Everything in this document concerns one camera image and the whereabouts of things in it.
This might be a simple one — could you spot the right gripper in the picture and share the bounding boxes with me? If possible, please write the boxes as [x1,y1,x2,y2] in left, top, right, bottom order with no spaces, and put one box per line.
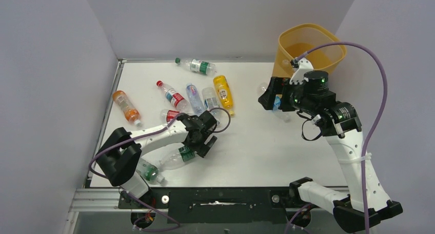
[258,76,315,114]

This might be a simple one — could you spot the dark green label clear bottle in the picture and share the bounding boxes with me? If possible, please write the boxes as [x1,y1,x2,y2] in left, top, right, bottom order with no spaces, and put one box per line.
[156,146,196,170]

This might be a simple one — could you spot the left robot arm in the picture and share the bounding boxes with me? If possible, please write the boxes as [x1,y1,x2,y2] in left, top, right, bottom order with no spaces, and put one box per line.
[91,111,218,198]

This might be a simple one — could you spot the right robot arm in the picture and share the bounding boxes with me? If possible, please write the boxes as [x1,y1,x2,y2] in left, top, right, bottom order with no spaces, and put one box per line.
[258,71,403,233]

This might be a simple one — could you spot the yellow plastic waste bin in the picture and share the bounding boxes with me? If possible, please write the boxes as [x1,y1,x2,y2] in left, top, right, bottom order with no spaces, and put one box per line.
[272,24,347,77]

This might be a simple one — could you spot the small blue label bottle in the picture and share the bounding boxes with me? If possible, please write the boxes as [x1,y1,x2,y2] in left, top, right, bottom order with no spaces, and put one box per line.
[257,83,291,123]

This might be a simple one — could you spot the red label bottle lying sideways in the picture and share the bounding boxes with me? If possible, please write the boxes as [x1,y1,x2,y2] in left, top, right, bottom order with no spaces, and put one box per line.
[160,109,180,123]

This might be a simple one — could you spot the clear blue pink label bottle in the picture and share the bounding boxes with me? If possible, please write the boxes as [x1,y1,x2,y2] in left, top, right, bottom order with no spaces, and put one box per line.
[186,83,206,116]

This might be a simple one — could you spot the white cap blue label bottle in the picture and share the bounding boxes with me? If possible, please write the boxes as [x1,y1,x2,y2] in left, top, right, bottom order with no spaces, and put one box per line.
[202,87,221,125]

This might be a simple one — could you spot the yellow juice bottle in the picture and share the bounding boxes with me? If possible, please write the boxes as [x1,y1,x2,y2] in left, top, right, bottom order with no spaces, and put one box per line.
[213,75,235,116]

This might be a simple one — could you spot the red cap red label bottle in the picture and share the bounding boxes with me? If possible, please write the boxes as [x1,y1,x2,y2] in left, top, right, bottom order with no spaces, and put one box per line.
[156,81,190,113]

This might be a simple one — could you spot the green label bottle near front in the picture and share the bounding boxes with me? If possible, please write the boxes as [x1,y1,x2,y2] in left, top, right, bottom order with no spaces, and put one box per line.
[136,158,165,184]

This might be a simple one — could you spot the green cap bottle at back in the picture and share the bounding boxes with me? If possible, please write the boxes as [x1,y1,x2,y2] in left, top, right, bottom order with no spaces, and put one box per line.
[175,57,216,77]

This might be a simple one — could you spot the orange cap bottle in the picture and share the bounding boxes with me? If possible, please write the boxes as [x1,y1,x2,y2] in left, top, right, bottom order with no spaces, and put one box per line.
[112,90,142,127]

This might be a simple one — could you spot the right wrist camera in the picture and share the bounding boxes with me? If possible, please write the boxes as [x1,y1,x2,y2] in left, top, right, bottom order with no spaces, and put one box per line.
[289,57,314,85]

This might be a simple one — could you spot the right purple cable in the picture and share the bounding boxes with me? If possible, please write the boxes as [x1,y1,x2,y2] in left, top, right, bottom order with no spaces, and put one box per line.
[284,41,389,234]

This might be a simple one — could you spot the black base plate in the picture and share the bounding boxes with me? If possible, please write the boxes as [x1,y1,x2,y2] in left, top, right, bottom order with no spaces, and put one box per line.
[118,187,322,225]

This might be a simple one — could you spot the aluminium frame rail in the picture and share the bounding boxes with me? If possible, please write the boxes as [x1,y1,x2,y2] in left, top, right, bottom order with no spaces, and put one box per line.
[62,188,374,234]

